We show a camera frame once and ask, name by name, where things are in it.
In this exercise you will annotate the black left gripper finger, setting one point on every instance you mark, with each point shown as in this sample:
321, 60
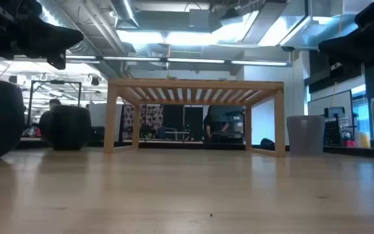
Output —
57, 61
54, 39

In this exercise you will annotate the black mug orange inside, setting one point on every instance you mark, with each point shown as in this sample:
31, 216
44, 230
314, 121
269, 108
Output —
68, 130

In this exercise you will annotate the grey mug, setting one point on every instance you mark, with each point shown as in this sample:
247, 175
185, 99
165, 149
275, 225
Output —
305, 136

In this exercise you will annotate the person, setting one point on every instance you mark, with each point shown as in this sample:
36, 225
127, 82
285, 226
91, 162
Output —
207, 125
54, 102

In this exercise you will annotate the black pegboard rack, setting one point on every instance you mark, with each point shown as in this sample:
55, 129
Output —
331, 133

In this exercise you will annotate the white partition panel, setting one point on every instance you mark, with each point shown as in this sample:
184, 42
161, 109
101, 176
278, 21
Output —
102, 120

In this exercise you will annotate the small red container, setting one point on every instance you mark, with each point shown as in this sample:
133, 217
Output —
349, 143

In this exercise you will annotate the yellow container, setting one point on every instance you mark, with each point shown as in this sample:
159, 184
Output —
365, 140

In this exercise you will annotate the black bag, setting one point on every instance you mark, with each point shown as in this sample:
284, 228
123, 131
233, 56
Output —
267, 144

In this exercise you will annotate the patterned partition panel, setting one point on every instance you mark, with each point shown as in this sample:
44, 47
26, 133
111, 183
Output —
154, 117

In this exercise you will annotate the grey equipment shelf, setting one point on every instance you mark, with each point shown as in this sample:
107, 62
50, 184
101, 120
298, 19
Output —
232, 126

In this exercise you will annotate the wooden slatted rack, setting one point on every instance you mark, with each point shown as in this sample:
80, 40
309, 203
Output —
190, 84

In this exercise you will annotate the long ceiling light tube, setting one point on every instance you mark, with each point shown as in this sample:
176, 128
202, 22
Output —
193, 60

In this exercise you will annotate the black metal frame stand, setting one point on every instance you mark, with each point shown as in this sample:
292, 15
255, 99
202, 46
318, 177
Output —
55, 82

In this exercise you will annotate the dome security camera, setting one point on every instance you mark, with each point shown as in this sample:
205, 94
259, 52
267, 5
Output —
287, 48

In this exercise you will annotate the silver ventilation duct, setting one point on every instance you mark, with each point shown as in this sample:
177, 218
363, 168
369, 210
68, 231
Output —
291, 29

